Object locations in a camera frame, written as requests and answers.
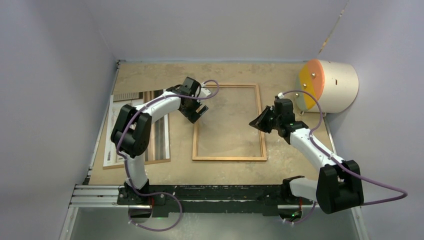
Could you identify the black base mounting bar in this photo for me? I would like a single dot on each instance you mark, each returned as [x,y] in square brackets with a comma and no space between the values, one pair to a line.
[267,200]

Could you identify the wooden picture frame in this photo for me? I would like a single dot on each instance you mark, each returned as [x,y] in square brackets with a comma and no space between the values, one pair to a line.
[223,132]

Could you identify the cream cylinder with coloured lid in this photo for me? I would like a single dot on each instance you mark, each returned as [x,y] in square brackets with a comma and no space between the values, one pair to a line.
[334,85]

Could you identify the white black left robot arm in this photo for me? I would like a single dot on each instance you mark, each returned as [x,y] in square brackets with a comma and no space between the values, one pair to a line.
[131,133]

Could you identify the aluminium rail frame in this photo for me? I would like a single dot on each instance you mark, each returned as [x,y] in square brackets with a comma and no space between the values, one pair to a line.
[93,214]

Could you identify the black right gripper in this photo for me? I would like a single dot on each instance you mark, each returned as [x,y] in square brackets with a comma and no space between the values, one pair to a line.
[259,123]

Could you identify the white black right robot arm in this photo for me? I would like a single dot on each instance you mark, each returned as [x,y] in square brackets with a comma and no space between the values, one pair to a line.
[336,188]

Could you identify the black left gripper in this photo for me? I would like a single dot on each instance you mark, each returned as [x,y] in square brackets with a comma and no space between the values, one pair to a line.
[192,115]

